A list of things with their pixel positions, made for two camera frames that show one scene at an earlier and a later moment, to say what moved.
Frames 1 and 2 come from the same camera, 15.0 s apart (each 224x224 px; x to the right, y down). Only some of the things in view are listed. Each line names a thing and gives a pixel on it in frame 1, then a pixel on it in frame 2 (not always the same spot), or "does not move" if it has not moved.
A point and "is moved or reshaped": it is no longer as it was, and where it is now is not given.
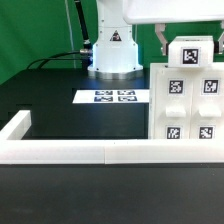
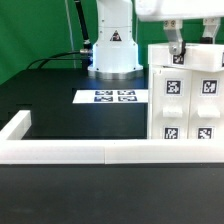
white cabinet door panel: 172,105 does not move
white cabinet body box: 186,102 does not move
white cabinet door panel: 207,105 does not move
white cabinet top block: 191,51 is moved or reshaped
